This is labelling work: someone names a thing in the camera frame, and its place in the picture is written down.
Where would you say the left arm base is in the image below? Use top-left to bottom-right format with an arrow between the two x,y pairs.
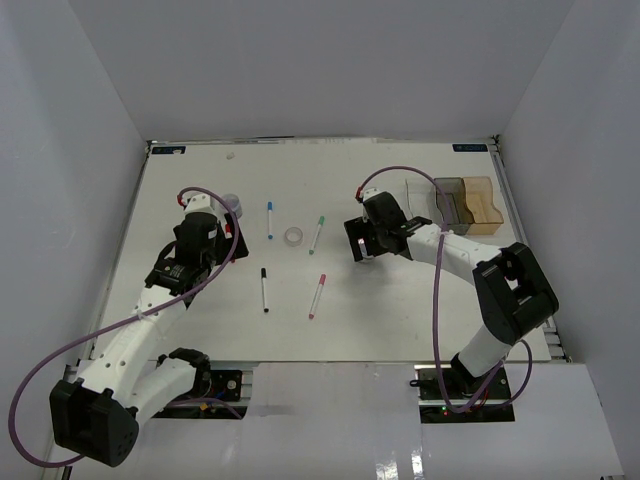
155,370 -> 248,420

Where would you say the paper clip jar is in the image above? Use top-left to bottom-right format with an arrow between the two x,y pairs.
222,194 -> 243,219

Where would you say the pink marker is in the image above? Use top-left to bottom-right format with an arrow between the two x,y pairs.
308,273 -> 326,320

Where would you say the blue marker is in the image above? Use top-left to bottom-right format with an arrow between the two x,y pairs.
267,201 -> 274,240

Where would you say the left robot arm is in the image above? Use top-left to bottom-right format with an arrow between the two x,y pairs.
49,212 -> 242,467

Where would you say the right blue label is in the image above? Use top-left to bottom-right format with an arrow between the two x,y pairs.
452,143 -> 488,153

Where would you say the black marker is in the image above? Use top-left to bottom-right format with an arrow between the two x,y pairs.
260,267 -> 270,313

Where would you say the amber bin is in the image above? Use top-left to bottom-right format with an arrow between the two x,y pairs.
462,176 -> 504,236

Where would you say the blue label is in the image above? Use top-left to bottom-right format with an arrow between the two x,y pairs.
151,145 -> 186,155
452,143 -> 488,153

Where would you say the left blue label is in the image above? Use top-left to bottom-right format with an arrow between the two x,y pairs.
151,145 -> 186,155

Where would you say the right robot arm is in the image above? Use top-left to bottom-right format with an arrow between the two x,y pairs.
344,188 -> 559,399

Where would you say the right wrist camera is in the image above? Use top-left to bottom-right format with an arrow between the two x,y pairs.
355,186 -> 381,204

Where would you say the dark grey bin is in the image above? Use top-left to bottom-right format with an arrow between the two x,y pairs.
435,177 -> 473,236

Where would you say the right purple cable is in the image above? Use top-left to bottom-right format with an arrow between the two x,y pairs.
355,165 -> 534,415

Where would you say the small clear tape roll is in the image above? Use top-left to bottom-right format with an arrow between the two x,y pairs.
284,226 -> 304,247

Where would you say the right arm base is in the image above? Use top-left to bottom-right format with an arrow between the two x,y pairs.
407,364 -> 516,424

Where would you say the green marker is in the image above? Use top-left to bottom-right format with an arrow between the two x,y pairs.
308,215 -> 325,255

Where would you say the clear bin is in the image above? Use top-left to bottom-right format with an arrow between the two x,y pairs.
405,178 -> 442,224

